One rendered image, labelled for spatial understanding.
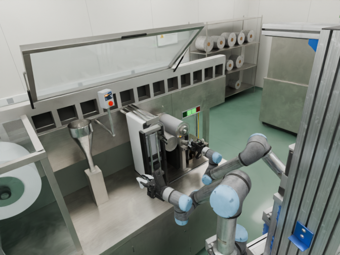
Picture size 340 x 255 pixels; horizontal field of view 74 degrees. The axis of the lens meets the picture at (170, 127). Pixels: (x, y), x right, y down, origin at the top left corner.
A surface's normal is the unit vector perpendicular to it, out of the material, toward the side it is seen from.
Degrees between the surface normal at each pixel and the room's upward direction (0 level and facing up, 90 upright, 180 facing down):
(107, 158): 90
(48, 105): 90
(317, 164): 90
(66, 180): 90
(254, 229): 0
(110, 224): 0
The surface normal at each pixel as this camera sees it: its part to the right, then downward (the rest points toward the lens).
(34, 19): 0.61, 0.33
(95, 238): -0.07, -0.88
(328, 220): -0.90, 0.26
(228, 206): -0.66, 0.27
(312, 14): -0.79, 0.33
